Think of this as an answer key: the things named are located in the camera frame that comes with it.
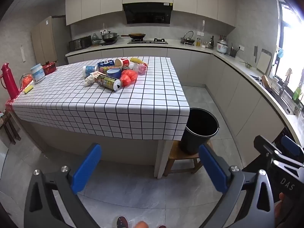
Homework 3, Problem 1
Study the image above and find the person's left shoe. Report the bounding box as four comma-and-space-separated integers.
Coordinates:
116, 216, 130, 228

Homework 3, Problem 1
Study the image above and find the metal faucet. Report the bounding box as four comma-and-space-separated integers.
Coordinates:
278, 68, 292, 95

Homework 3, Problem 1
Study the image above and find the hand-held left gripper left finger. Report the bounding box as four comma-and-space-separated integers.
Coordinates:
24, 143, 102, 228

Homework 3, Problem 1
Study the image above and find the black range hood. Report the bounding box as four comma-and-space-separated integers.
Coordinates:
122, 1, 173, 25

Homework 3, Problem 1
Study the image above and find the window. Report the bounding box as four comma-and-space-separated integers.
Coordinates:
275, 0, 304, 76

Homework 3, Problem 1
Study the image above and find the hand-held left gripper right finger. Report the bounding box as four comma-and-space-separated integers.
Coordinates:
199, 144, 277, 228

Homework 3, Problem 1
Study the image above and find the dish rack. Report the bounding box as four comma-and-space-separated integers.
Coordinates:
250, 74, 273, 88

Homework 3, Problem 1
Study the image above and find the small printed tin can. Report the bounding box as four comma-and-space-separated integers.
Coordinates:
98, 65, 121, 74

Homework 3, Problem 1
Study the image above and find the white cutting board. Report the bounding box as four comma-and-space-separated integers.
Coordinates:
256, 49, 272, 74

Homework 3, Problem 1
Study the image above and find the kitchen sink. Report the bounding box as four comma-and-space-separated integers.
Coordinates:
268, 85, 297, 116

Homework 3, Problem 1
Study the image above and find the red cooking pot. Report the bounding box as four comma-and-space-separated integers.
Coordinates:
41, 61, 57, 75

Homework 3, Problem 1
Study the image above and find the person's right hand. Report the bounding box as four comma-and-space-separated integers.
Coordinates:
274, 192, 287, 227

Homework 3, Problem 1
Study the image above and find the metal kettle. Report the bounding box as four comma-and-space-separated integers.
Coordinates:
180, 31, 196, 45

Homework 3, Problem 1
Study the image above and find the white rice cooker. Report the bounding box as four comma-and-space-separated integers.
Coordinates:
217, 39, 229, 55

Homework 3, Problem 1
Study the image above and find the black wok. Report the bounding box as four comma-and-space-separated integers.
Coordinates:
121, 33, 146, 40

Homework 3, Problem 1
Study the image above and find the white checkered tablecloth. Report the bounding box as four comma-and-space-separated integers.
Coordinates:
6, 56, 190, 141

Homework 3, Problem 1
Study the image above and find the red paper cup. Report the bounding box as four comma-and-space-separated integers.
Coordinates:
116, 57, 131, 67

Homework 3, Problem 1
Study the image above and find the black gas stove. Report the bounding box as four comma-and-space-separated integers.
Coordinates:
127, 38, 169, 45

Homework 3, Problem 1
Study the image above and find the green detergent bottle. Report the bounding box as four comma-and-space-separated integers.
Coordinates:
292, 87, 302, 101

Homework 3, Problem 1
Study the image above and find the grey pot with lid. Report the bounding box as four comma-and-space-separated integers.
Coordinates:
102, 31, 120, 44

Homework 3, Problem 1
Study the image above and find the dark wooden chair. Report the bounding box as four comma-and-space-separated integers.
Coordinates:
0, 110, 22, 145

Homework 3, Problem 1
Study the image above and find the white and blue canister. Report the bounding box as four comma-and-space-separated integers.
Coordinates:
30, 63, 46, 84

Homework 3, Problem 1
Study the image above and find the red thermos jug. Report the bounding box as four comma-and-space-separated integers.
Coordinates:
0, 63, 19, 100

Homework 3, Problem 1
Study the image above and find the small wooden stool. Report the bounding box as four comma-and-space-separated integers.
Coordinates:
164, 139, 214, 177

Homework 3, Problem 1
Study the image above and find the large printed tin can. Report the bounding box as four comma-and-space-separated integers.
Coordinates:
96, 74, 123, 92

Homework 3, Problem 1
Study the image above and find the white cup with blue label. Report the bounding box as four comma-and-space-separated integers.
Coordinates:
83, 65, 99, 78

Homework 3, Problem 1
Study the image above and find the black plastic bucket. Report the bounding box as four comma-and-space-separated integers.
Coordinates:
180, 108, 220, 155

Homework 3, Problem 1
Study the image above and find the blue round tub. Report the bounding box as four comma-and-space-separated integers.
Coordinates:
106, 68, 122, 79

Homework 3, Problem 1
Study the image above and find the orange plastic bag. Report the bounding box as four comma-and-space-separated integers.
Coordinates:
120, 69, 139, 87

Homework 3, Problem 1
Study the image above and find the red snack packet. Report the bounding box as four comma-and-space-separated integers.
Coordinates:
21, 74, 34, 89

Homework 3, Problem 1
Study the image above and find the blue snack bag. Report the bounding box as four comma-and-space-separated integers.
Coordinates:
97, 59, 116, 67

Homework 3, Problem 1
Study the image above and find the beige refrigerator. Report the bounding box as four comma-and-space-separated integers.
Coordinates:
31, 16, 72, 67

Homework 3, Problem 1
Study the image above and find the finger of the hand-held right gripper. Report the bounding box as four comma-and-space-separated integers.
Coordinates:
254, 135, 281, 159
281, 135, 304, 165

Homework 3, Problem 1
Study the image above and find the black microwave oven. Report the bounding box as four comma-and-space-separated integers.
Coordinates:
69, 36, 92, 51

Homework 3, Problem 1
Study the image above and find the pink plastic packet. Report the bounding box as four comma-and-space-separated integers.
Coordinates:
132, 63, 148, 75

